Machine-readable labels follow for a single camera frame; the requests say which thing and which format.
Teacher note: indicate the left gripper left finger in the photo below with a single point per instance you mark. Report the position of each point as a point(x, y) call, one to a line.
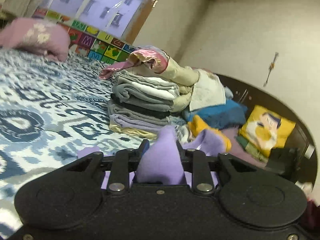
point(124, 162)

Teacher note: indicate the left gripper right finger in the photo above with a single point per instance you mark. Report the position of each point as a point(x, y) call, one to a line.
point(195, 161)

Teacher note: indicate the purple hoodie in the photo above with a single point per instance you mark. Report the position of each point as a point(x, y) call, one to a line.
point(160, 164)

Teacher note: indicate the grey folded clothes stack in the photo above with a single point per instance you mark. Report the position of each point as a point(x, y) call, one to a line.
point(141, 106)

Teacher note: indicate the purple quilt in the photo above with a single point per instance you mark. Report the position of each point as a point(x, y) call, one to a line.
point(237, 150)

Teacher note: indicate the yellow and cream folded stack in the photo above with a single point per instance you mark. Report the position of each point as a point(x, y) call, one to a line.
point(199, 135)

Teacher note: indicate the blue jacket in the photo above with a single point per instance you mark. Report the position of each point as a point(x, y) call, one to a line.
point(231, 114)

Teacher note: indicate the yellow cartoon cushion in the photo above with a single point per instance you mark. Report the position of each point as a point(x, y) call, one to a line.
point(266, 130)

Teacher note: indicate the blue white patterned bedspread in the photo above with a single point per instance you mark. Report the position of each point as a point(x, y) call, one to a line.
point(50, 112)

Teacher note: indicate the white quilted blanket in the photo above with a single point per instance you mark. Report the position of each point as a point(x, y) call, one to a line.
point(208, 91)

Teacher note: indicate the dark wooden headboard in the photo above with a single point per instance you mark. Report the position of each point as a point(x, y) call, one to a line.
point(298, 158)

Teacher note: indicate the colourful alphabet play mat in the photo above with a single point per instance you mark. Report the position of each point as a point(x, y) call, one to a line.
point(87, 40)

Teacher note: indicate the pink floral pillow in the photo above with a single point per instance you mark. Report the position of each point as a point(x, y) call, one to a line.
point(37, 36)

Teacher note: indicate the window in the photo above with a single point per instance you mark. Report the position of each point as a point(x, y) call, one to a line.
point(122, 19)

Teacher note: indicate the hanging wall ornament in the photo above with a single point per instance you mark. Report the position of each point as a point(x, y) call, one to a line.
point(271, 68)

